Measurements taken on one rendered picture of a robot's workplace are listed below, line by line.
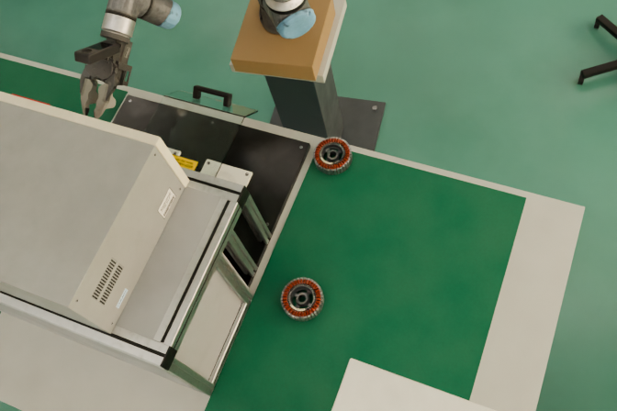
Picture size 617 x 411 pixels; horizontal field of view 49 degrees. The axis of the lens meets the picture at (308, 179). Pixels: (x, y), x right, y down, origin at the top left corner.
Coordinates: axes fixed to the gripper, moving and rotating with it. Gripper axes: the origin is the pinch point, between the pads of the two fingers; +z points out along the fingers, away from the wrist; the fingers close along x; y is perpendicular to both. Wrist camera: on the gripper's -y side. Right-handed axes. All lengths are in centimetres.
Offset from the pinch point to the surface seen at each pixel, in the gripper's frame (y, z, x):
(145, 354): -13, 46, -38
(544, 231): 49, -1, -110
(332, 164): 46, -3, -50
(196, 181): 3.9, 9.0, -30.3
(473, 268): 42, 13, -95
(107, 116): 48, 1, 27
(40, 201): -23.7, 19.9, -11.0
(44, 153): -19.4, 10.7, -5.5
